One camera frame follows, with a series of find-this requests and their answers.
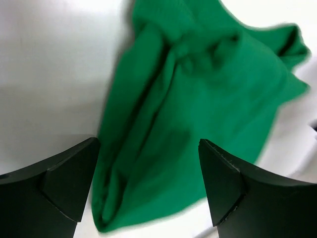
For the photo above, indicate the green t shirt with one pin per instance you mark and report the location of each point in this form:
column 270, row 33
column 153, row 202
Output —
column 193, row 72

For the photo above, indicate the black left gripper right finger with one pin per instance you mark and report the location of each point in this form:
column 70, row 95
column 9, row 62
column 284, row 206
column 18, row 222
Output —
column 247, row 201

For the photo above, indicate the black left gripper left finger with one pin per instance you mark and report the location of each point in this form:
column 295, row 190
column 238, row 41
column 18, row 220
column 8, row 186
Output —
column 47, row 199

